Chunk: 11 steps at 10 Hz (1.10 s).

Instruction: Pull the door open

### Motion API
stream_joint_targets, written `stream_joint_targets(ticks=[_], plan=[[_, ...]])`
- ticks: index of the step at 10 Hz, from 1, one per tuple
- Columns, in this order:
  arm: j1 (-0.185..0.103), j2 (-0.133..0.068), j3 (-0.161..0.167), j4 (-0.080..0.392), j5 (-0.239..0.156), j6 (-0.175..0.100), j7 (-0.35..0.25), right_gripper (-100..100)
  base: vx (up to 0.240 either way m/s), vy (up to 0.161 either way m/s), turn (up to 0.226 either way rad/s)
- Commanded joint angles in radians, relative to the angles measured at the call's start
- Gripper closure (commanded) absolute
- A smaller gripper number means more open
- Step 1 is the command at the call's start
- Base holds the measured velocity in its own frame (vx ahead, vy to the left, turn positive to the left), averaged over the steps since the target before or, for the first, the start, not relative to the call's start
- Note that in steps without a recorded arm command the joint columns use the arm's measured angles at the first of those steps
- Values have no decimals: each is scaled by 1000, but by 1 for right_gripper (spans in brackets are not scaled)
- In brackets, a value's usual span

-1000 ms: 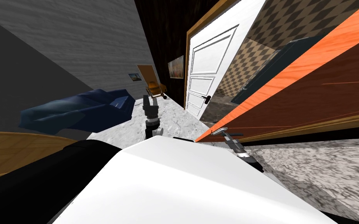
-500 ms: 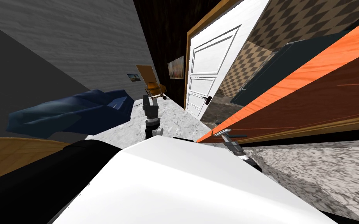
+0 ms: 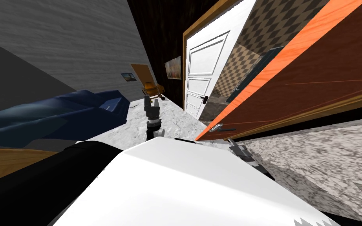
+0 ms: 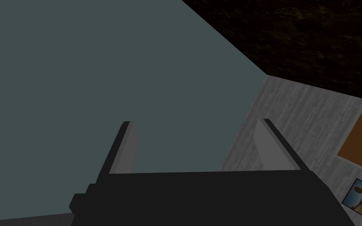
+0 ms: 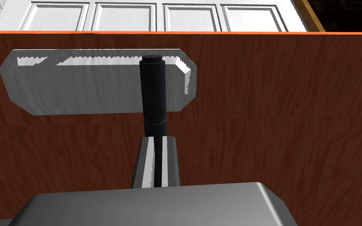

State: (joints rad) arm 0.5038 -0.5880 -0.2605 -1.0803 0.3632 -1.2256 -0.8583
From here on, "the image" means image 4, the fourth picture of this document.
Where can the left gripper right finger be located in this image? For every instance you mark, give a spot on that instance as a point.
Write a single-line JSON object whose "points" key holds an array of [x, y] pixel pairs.
{"points": [[275, 150]]}

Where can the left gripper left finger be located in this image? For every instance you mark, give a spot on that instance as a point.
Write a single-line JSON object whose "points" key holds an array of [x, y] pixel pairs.
{"points": [[125, 150]]}

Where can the small framed landscape picture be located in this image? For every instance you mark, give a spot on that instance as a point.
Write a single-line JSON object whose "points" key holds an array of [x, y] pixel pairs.
{"points": [[361, 197]]}

